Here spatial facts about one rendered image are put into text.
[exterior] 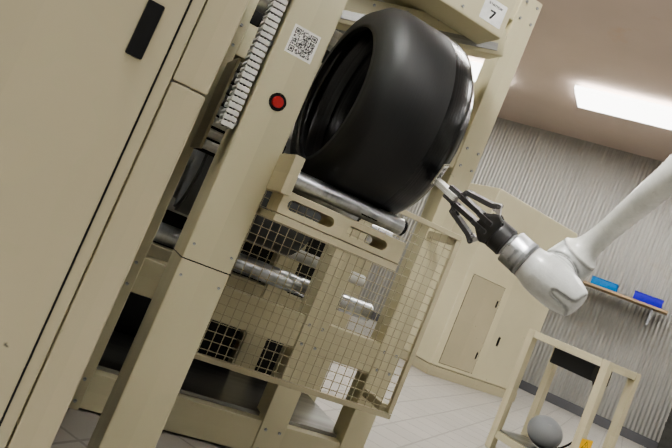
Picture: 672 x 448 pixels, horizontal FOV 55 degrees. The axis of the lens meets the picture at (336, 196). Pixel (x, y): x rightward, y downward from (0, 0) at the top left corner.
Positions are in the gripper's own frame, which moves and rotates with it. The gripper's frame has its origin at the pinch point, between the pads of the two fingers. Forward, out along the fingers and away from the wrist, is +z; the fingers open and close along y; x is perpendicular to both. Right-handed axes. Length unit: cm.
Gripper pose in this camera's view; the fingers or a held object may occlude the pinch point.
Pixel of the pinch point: (447, 189)
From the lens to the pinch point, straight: 165.2
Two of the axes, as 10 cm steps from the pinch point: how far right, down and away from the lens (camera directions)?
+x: 5.3, -0.7, 8.5
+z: -6.7, -6.5, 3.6
